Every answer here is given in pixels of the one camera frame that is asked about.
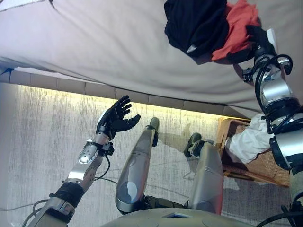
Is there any grey streaked rug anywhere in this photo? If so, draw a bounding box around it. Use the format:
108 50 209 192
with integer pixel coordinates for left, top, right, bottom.
0 84 303 227

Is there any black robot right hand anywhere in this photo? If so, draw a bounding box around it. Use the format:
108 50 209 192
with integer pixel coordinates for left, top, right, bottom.
246 25 277 59

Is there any white garment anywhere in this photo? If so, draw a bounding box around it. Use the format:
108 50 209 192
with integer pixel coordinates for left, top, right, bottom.
224 113 273 164

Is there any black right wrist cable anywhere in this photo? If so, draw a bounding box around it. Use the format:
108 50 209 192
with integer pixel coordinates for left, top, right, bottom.
254 54 303 133

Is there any tufted beige bed base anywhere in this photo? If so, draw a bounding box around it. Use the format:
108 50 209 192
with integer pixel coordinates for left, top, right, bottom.
0 68 251 119

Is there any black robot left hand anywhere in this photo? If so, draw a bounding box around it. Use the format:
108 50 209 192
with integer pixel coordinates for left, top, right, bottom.
96 95 142 140

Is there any black garment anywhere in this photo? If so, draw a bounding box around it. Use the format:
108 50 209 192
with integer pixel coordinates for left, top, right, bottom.
163 0 230 59

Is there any wicker basket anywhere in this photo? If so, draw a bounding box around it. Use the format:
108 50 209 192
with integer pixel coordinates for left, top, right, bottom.
216 117 292 187

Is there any red garment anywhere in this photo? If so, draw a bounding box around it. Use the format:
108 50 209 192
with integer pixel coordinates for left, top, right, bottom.
211 0 261 61

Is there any grey robot torso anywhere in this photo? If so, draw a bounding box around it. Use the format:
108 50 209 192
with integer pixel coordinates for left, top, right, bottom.
99 195 258 227

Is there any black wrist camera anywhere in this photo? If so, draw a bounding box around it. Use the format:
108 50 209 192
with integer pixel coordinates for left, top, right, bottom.
101 141 115 156
242 67 255 83

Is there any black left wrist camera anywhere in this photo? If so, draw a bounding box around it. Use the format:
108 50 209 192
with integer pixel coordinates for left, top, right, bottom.
101 141 115 156

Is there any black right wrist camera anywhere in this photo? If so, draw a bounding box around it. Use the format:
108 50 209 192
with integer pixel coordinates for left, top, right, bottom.
242 67 255 83

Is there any bed with beige cover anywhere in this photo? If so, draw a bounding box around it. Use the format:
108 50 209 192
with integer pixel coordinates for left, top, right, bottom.
0 0 303 119

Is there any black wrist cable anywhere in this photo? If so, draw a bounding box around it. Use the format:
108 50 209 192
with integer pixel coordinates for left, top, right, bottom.
254 54 303 133
93 155 112 182

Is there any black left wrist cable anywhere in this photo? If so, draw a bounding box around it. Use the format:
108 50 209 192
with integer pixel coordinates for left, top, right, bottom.
93 155 112 182

